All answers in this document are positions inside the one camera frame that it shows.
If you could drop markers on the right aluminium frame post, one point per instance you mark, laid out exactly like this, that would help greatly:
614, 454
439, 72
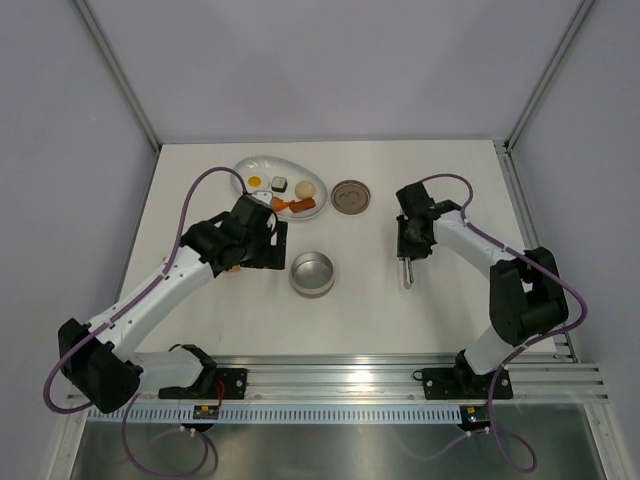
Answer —
558, 55

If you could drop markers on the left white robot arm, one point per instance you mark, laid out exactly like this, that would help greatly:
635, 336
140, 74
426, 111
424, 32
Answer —
100, 357

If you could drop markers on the left aluminium frame post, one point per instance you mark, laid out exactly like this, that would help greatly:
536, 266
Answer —
106, 53

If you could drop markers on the white oval plate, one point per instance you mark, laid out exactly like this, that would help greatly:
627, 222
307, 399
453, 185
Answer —
294, 191

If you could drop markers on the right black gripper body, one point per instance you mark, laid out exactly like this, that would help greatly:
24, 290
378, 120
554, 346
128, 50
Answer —
407, 243

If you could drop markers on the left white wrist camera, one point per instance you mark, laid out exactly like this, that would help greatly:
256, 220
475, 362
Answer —
263, 196

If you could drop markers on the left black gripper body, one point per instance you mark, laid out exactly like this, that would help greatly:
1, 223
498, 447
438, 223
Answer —
260, 253

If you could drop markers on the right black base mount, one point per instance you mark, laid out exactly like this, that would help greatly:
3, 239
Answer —
451, 384

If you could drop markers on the orange carrot piece toy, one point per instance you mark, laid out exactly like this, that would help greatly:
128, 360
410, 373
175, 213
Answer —
279, 204

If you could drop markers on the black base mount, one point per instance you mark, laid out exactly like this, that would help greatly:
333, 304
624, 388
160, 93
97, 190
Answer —
225, 383
451, 384

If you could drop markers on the white slotted cable duct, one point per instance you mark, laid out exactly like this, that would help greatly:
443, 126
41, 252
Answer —
286, 414

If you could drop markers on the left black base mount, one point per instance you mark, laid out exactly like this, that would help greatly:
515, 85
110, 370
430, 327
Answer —
225, 383

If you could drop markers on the round metal lunch box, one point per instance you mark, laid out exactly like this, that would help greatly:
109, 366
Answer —
312, 274

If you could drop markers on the metal tongs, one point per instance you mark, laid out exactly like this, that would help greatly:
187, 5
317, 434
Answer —
408, 275

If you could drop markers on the beige bun toy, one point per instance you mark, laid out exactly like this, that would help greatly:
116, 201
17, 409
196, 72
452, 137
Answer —
305, 190

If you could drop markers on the orange sausage toy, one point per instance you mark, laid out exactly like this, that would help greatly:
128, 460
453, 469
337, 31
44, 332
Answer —
302, 205

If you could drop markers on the aluminium frame post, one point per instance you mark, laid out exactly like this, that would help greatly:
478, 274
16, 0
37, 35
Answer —
106, 53
558, 55

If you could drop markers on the sushi roll toy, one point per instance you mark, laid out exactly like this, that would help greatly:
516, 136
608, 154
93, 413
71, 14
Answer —
279, 184

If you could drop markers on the fried egg toy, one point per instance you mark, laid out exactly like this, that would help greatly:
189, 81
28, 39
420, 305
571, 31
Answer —
256, 181

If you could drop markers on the aluminium front rail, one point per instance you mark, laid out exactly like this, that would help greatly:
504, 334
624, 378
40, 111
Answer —
394, 379

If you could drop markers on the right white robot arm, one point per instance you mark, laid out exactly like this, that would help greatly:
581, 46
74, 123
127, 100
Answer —
525, 299

